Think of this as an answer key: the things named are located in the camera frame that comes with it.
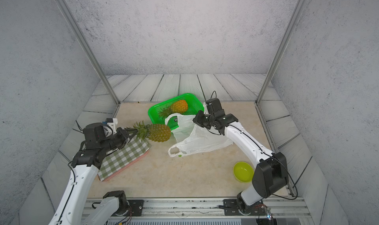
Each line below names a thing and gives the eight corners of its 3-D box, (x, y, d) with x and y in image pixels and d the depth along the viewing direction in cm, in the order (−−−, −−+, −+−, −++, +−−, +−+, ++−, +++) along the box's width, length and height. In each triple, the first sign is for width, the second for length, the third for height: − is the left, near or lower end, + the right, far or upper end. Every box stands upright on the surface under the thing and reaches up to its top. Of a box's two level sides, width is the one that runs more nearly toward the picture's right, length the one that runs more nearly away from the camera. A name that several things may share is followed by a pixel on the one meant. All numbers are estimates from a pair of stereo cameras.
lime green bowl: (234, 184, 83) (236, 181, 79) (231, 164, 90) (232, 161, 86) (253, 184, 82) (256, 181, 79) (248, 164, 90) (251, 161, 86)
